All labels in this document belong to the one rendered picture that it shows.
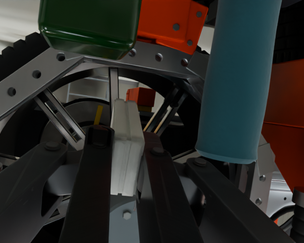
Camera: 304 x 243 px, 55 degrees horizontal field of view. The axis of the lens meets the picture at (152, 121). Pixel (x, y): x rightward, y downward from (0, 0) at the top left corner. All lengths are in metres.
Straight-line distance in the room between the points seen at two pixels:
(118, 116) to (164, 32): 0.34
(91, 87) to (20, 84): 8.30
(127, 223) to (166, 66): 0.26
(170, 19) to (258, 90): 0.19
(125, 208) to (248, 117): 0.19
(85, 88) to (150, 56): 8.29
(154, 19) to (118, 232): 0.32
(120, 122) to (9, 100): 0.34
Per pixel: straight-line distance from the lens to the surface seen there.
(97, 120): 0.99
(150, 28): 0.48
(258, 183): 0.59
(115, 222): 0.36
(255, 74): 0.40
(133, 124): 0.15
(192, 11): 0.52
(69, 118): 0.58
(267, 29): 0.42
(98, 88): 8.78
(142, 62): 0.48
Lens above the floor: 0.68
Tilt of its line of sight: 3 degrees up
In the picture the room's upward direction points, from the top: 172 degrees counter-clockwise
